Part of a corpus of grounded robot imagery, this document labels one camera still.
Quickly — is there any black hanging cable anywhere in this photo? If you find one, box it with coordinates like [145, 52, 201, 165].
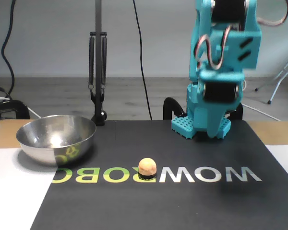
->
[132, 0, 153, 121]

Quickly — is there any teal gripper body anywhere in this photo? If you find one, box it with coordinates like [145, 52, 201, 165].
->
[197, 71, 245, 108]

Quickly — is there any white cable on floor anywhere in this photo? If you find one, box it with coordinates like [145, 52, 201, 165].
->
[242, 103, 280, 120]

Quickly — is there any metal bowl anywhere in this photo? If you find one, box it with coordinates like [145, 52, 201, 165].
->
[16, 115, 97, 168]

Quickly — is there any white metal tripod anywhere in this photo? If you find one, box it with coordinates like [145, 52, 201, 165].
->
[254, 49, 288, 105]

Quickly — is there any white thin cable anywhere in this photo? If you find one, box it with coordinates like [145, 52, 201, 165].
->
[26, 106, 43, 119]

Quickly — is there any black mat with WOWROBO print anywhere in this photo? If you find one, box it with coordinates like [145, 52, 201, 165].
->
[29, 119, 288, 230]

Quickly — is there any orange ball with black base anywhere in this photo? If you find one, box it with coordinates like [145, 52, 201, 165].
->
[138, 157, 157, 181]

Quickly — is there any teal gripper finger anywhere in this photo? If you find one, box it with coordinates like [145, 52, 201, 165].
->
[201, 105, 216, 138]
[215, 107, 228, 139]

